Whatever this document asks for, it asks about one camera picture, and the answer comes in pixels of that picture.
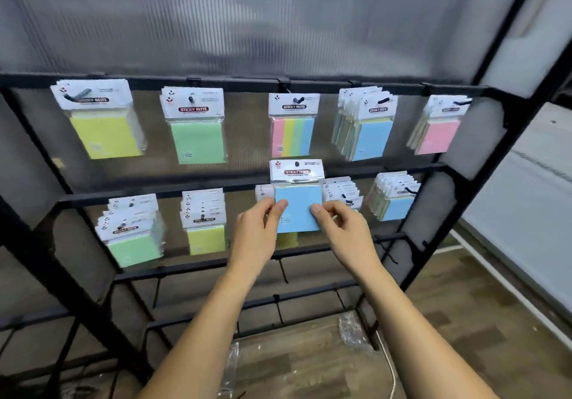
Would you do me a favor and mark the clear plastic wrapper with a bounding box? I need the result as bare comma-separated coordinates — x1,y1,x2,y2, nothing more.
337,311,376,351
218,341,242,399

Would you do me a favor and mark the person's left hand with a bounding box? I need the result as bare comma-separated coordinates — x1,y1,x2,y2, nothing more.
225,198,289,280

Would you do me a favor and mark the blue sticky note packet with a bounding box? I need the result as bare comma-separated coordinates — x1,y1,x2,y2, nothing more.
269,158,325,234

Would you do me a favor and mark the person's right forearm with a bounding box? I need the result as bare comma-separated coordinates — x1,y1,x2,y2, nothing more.
352,264,500,399

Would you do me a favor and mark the yellow sticky note packet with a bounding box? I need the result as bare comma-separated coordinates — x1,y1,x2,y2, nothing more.
50,79,147,161

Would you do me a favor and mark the stack of blue note packets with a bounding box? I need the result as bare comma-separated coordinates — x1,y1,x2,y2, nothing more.
331,86,399,162
366,171,422,222

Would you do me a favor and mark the stack of white-topped note packets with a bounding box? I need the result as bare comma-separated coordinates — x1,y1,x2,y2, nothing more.
322,176,364,212

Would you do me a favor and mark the white cable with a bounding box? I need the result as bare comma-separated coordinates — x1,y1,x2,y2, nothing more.
374,329,398,399

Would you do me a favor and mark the person's right hand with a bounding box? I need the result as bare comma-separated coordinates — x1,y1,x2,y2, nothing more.
310,200,381,278

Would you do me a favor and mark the stack of yellow note packets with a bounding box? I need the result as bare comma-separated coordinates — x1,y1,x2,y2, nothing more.
255,183,299,249
180,188,228,257

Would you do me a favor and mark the green sticky note packet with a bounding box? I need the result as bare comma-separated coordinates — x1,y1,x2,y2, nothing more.
160,86,228,165

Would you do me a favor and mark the stack of pink note packets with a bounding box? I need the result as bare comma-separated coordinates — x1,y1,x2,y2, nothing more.
406,94,471,156

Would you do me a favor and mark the black metal display rack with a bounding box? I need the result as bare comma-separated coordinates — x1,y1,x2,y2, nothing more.
0,0,572,399

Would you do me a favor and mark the stack of green note packets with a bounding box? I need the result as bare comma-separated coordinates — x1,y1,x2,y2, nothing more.
95,193,166,270

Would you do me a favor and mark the white cabinet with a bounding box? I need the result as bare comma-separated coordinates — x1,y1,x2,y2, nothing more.
460,101,572,323

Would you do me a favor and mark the person's left forearm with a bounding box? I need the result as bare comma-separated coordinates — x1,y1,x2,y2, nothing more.
136,264,272,399

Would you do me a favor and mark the translucent corrugated panel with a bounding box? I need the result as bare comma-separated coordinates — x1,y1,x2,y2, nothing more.
0,0,528,83

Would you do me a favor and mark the striped multicolour sticky note packet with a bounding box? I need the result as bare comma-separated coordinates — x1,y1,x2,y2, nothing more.
268,93,321,159

